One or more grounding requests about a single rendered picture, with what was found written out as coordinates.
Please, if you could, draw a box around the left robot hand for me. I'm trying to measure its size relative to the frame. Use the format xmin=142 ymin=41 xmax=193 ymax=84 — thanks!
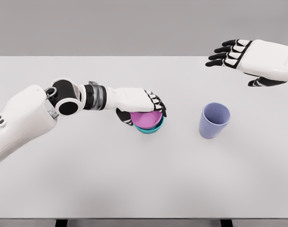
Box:
xmin=115 ymin=87 xmax=167 ymax=126

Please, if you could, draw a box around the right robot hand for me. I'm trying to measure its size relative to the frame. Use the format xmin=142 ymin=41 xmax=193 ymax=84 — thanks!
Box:
xmin=205 ymin=39 xmax=288 ymax=87

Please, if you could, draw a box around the pink bowl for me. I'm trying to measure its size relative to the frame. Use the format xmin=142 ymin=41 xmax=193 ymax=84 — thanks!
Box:
xmin=130 ymin=110 xmax=163 ymax=130

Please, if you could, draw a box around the teal bowl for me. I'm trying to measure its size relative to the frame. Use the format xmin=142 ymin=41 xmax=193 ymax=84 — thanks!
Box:
xmin=134 ymin=115 xmax=164 ymax=135

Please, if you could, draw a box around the lavender cup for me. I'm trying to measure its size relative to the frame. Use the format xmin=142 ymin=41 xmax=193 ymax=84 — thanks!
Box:
xmin=199 ymin=102 xmax=231 ymax=140

